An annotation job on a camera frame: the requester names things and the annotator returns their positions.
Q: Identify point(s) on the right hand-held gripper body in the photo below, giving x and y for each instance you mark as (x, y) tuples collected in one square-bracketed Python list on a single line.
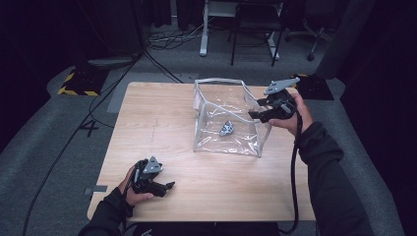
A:
[(282, 113)]

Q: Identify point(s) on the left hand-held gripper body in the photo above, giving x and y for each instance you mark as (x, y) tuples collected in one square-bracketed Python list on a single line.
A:
[(144, 185)]

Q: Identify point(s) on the small toy car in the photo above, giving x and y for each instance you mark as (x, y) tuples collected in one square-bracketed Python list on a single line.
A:
[(226, 128)]

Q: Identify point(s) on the clear plastic bag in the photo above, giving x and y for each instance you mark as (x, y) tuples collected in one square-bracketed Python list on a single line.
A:
[(229, 144)]

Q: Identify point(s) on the person's left hand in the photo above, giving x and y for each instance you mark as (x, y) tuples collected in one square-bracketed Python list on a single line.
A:
[(136, 198)]

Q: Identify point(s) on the person's right hand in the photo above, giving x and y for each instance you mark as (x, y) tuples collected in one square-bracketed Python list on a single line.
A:
[(303, 118)]

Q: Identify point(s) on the hazard-striped black base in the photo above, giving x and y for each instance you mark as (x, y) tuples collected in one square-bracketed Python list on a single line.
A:
[(314, 88), (83, 83)]

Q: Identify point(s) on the grey tape strip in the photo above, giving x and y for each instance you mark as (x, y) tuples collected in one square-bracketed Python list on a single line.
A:
[(98, 188)]

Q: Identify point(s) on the person's dark torso clothing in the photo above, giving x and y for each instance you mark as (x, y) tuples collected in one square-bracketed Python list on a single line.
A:
[(196, 229)]

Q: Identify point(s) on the black metal chair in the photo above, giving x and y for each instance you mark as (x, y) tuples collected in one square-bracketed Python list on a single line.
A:
[(259, 19)]

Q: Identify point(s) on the office swivel chair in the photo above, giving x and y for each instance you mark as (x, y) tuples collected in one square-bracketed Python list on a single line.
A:
[(314, 36)]

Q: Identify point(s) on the grey curtain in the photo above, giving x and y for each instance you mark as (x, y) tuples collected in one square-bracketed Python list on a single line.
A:
[(344, 39)]

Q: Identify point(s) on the round stand base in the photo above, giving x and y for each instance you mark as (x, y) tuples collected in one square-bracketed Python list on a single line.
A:
[(111, 62)]

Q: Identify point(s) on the white desk frame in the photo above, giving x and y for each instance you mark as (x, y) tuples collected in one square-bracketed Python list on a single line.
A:
[(204, 32)]

